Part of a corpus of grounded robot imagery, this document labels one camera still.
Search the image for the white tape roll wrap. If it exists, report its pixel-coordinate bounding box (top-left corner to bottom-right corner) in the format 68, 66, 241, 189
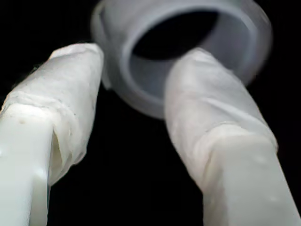
90, 0, 273, 121

